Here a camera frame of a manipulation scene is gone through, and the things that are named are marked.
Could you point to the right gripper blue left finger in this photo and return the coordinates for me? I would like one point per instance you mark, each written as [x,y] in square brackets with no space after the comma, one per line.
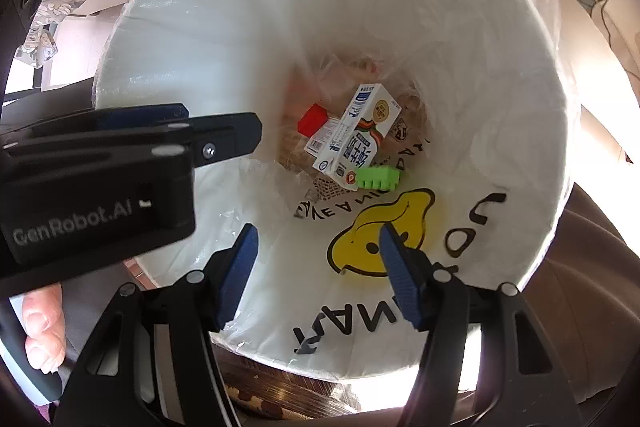
[232,271]

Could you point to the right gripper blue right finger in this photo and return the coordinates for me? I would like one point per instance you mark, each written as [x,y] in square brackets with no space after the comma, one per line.
[403,268]

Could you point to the green toy brick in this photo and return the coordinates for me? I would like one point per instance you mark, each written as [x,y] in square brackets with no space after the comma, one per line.
[378,178]

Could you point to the white milk carton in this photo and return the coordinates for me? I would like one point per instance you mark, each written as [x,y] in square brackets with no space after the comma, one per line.
[359,135]

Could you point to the small white red box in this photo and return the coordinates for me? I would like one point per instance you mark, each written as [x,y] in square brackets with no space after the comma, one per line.
[319,139]

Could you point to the red block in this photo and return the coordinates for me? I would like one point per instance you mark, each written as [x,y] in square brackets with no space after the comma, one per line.
[312,121]

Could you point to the white trash bin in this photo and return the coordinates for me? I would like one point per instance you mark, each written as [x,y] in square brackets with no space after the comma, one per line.
[446,118]

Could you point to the person's left hand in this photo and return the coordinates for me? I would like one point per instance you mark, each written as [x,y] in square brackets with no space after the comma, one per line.
[44,324]

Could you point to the grey trousered leg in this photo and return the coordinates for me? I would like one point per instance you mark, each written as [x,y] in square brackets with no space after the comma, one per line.
[562,353]

